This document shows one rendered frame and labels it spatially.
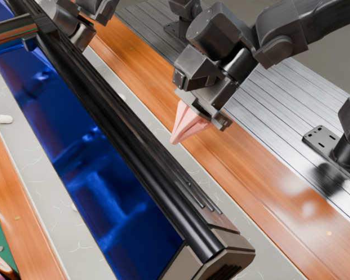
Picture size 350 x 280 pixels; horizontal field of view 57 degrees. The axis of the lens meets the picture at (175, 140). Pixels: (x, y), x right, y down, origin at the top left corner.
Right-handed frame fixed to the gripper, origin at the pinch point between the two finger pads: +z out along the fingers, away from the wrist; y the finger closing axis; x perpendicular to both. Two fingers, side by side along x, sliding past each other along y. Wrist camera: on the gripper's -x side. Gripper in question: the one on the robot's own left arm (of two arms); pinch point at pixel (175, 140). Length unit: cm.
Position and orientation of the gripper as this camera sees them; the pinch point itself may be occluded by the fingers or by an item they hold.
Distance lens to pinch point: 58.0
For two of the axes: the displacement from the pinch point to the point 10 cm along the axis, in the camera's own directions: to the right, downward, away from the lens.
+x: 5.3, 2.1, 8.2
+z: -6.2, 7.6, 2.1
